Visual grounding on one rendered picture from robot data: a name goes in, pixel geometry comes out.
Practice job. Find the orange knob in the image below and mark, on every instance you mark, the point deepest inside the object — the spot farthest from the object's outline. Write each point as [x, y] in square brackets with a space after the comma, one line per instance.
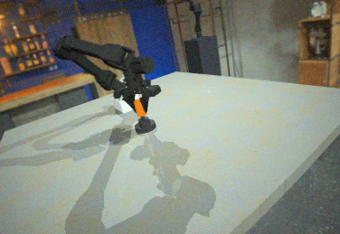
[139, 109]

